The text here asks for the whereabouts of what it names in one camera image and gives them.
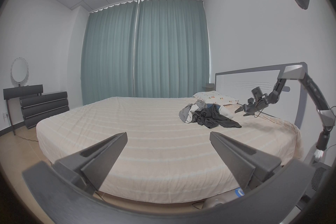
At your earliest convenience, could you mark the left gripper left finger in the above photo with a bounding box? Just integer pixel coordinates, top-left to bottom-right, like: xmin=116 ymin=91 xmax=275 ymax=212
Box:
xmin=54 ymin=132 xmax=128 ymax=195

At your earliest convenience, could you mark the black dressing table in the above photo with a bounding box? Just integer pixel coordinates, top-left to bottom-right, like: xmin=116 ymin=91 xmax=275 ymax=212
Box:
xmin=3 ymin=84 xmax=44 ymax=135

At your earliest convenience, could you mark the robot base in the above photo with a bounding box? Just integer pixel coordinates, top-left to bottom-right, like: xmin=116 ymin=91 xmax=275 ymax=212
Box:
xmin=202 ymin=151 xmax=332 ymax=218

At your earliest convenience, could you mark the blue-green curtain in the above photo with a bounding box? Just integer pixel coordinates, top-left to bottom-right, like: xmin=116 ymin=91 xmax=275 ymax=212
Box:
xmin=81 ymin=0 xmax=138 ymax=106
xmin=134 ymin=0 xmax=210 ymax=99

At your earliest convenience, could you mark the pile of clothes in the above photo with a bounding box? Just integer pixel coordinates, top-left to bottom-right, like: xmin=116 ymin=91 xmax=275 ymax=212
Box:
xmin=179 ymin=100 xmax=242 ymax=129

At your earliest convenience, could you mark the round white-framed mirror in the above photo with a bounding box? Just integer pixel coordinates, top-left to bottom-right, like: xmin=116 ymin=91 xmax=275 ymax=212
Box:
xmin=10 ymin=57 xmax=29 ymax=86

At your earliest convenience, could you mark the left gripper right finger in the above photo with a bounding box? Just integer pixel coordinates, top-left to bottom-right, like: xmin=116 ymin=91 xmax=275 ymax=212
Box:
xmin=209 ymin=132 xmax=282 ymax=190

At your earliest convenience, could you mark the white printed pillow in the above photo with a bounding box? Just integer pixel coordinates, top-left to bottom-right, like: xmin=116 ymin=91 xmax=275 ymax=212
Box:
xmin=193 ymin=91 xmax=240 ymax=106

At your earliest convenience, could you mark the black cable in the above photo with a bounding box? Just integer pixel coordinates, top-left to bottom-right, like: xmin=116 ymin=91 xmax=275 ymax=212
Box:
xmin=14 ymin=134 xmax=39 ymax=142
xmin=191 ymin=201 xmax=208 ymax=210

